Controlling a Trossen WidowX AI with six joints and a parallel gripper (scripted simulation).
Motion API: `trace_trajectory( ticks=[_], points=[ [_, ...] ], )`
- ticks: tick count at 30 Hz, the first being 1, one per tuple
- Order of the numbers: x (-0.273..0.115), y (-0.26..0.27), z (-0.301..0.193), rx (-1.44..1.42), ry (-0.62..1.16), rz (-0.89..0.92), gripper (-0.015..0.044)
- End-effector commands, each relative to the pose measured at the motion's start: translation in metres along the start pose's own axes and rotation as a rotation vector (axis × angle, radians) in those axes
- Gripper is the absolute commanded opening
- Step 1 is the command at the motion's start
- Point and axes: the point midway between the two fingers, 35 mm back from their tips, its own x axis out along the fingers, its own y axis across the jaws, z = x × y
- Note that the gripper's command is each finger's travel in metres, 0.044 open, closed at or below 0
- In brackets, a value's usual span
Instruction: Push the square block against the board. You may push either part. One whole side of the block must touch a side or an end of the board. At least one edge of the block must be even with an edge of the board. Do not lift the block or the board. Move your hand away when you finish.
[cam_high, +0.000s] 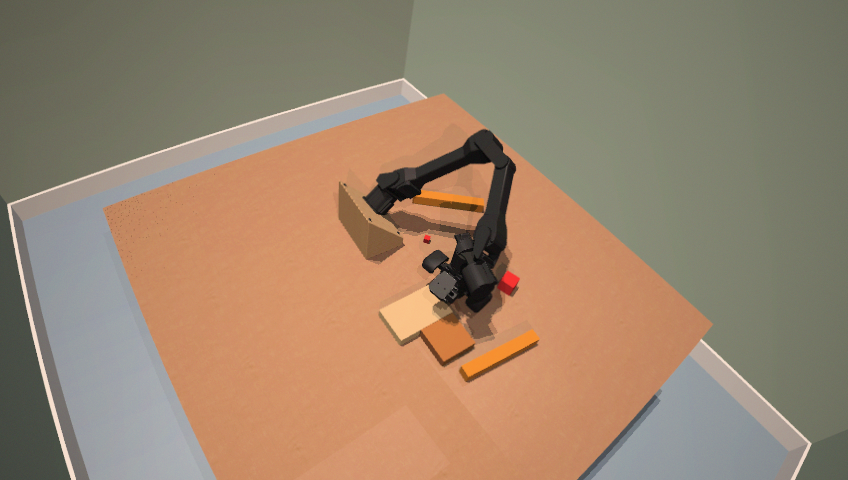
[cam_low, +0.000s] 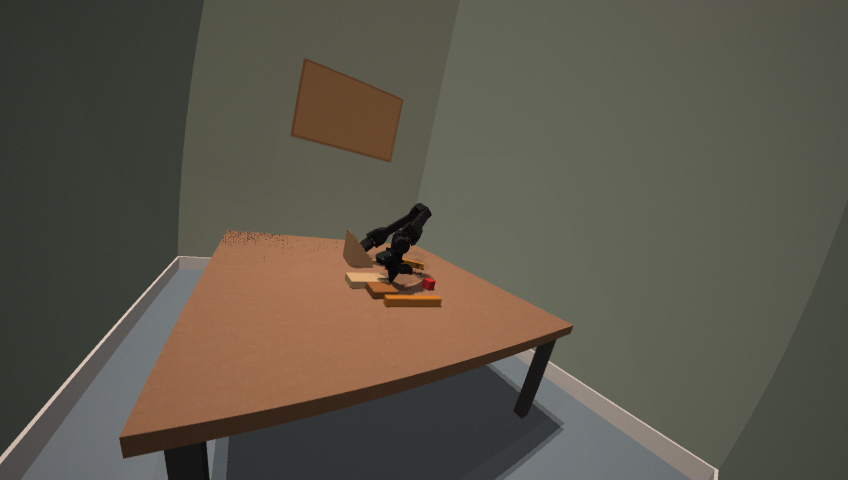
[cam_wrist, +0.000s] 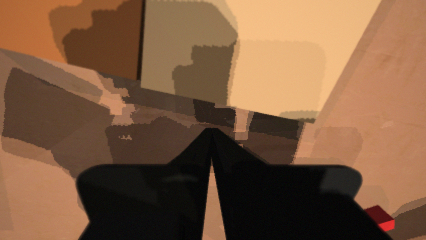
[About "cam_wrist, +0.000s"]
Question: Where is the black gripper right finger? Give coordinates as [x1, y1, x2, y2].
[212, 128, 363, 240]

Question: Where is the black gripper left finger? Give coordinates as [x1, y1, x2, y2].
[75, 128, 213, 240]

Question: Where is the orange rectangular block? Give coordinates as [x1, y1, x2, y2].
[0, 0, 146, 80]

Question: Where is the red block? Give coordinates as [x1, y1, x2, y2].
[364, 205, 395, 231]

